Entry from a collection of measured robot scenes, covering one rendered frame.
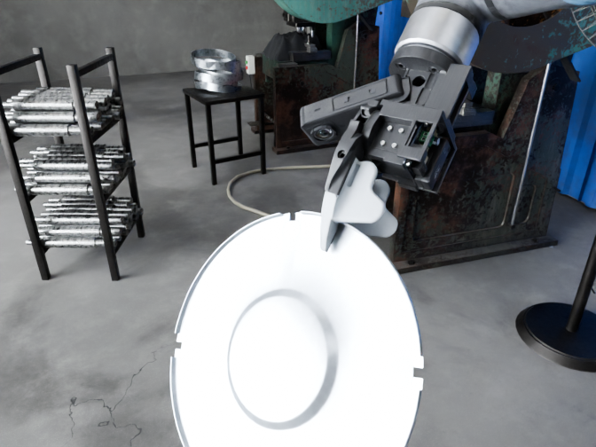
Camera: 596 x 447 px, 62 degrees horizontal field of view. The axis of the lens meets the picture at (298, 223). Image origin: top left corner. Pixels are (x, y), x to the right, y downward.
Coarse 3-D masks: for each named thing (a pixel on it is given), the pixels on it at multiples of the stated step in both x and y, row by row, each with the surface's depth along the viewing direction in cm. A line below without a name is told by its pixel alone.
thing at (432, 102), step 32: (416, 64) 48; (448, 64) 47; (416, 96) 48; (448, 96) 46; (384, 128) 47; (416, 128) 45; (448, 128) 46; (384, 160) 46; (416, 160) 43; (448, 160) 49
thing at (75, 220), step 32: (96, 64) 201; (0, 96) 189; (32, 96) 201; (64, 96) 201; (96, 96) 206; (0, 128) 192; (32, 128) 196; (64, 128) 195; (96, 128) 201; (32, 160) 214; (64, 160) 210; (96, 160) 200; (128, 160) 230; (32, 192) 209; (64, 192) 208; (96, 192) 205; (32, 224) 212; (64, 224) 223; (96, 224) 222; (128, 224) 228
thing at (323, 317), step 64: (256, 256) 53; (320, 256) 48; (384, 256) 44; (192, 320) 56; (256, 320) 50; (320, 320) 46; (384, 320) 43; (192, 384) 53; (256, 384) 48; (320, 384) 44; (384, 384) 41
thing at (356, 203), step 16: (352, 176) 47; (368, 176) 46; (352, 192) 46; (368, 192) 45; (336, 208) 46; (352, 208) 45; (368, 208) 45; (384, 208) 44; (320, 224) 47; (336, 224) 47; (320, 240) 47
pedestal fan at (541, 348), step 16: (592, 256) 174; (592, 272) 176; (544, 304) 204; (560, 304) 204; (576, 304) 184; (528, 320) 195; (544, 320) 195; (560, 320) 195; (576, 320) 186; (592, 320) 195; (528, 336) 188; (544, 336) 187; (560, 336) 187; (576, 336) 187; (592, 336) 187; (544, 352) 182; (560, 352) 179; (576, 352) 179; (592, 352) 179; (576, 368) 176; (592, 368) 175
